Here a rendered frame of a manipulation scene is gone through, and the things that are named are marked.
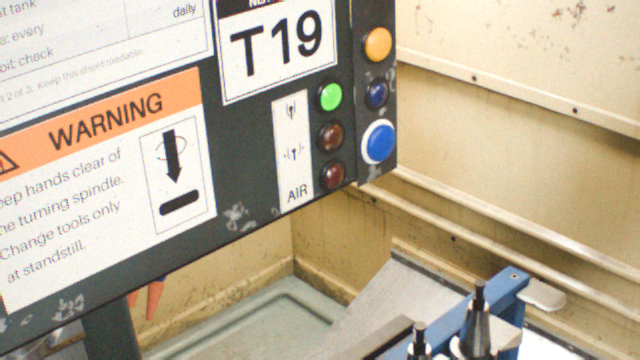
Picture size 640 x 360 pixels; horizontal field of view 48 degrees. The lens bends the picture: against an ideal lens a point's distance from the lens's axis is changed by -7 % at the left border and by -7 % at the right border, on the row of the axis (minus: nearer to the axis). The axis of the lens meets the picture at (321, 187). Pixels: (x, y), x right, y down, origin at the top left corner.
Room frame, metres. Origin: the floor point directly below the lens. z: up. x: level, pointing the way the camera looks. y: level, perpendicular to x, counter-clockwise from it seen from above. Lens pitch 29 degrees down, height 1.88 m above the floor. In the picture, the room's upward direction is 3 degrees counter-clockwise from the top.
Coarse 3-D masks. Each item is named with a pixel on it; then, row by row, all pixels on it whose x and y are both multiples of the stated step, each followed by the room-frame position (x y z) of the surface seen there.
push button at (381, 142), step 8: (376, 128) 0.53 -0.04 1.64; (384, 128) 0.53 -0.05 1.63; (392, 128) 0.53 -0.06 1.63; (376, 136) 0.52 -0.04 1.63; (384, 136) 0.53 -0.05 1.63; (392, 136) 0.53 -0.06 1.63; (368, 144) 0.52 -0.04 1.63; (376, 144) 0.52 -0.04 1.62; (384, 144) 0.53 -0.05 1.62; (392, 144) 0.53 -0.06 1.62; (368, 152) 0.52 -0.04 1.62; (376, 152) 0.52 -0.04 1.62; (384, 152) 0.53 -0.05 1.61; (376, 160) 0.52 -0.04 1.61
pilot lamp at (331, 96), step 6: (330, 84) 0.50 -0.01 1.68; (336, 84) 0.50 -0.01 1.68; (324, 90) 0.49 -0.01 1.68; (330, 90) 0.50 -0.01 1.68; (336, 90) 0.50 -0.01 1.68; (324, 96) 0.49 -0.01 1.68; (330, 96) 0.49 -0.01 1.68; (336, 96) 0.50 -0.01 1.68; (324, 102) 0.49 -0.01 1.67; (330, 102) 0.49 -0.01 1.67; (336, 102) 0.50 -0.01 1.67; (324, 108) 0.49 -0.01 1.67; (330, 108) 0.50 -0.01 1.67
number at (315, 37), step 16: (320, 0) 0.50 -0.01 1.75; (272, 16) 0.47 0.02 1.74; (288, 16) 0.48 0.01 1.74; (304, 16) 0.49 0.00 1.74; (320, 16) 0.50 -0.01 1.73; (272, 32) 0.47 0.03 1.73; (288, 32) 0.48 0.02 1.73; (304, 32) 0.49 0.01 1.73; (320, 32) 0.50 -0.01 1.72; (272, 48) 0.47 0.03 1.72; (288, 48) 0.48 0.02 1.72; (304, 48) 0.49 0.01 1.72; (320, 48) 0.50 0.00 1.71; (272, 64) 0.47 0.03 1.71; (288, 64) 0.48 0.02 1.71; (304, 64) 0.49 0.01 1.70
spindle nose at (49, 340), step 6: (60, 330) 0.49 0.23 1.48; (48, 336) 0.47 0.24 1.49; (54, 336) 0.48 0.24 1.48; (36, 342) 0.46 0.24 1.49; (42, 342) 0.47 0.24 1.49; (48, 342) 0.47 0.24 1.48; (54, 342) 0.48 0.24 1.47; (24, 348) 0.45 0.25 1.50; (30, 348) 0.45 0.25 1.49; (36, 348) 0.46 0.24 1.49; (42, 348) 0.46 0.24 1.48; (48, 348) 0.47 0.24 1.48; (12, 354) 0.44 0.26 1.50; (18, 354) 0.44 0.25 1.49; (24, 354) 0.45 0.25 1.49; (30, 354) 0.45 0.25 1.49; (36, 354) 0.46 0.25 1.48; (42, 354) 0.46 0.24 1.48
